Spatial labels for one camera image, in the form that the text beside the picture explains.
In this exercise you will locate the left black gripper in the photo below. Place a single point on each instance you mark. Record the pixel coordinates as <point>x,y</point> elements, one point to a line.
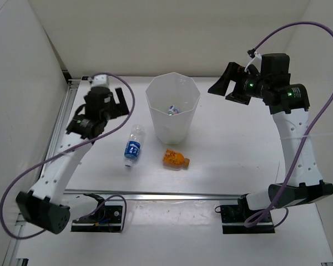
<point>120,109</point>

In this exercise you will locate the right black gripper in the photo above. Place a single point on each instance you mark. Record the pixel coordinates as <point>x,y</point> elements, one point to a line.
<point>231,73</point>

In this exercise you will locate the blue label clear bottle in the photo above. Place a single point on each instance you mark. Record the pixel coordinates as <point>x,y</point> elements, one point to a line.
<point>134,145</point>

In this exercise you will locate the white label clear bottle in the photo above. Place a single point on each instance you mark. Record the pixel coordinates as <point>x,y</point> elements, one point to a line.
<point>173,110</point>

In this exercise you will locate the orange juice bottle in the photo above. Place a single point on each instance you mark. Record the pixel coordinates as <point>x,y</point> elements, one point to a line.
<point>176,159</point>

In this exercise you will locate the clear unlabelled plastic bottle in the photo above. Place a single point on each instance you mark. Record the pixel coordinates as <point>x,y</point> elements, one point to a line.
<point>183,81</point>

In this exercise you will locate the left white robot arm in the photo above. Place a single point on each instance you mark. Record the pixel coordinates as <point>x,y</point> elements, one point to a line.
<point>42,205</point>

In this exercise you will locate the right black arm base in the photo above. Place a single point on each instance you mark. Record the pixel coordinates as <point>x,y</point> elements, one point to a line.
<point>234,215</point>

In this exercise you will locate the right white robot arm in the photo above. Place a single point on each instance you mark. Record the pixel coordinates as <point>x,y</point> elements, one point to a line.
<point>289,106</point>

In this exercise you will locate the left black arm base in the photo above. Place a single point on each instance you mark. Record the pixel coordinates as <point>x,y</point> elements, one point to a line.
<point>110,218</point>

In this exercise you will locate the white faceted plastic bin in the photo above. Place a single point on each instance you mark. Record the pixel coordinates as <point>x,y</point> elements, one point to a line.
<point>172,100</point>

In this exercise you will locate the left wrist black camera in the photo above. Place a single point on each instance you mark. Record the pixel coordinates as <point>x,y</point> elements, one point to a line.
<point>97,103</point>

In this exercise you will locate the wrist black camera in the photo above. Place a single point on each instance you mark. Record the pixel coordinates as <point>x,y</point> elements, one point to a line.
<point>97,103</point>
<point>276,67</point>

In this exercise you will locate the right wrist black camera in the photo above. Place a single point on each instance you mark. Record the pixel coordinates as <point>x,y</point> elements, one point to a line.
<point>276,67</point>

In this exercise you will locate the aluminium front rail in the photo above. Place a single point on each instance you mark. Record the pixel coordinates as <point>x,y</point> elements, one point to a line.
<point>151,196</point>

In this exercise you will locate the aluminium left frame rail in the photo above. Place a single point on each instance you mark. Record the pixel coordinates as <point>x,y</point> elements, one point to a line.
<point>12,248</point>

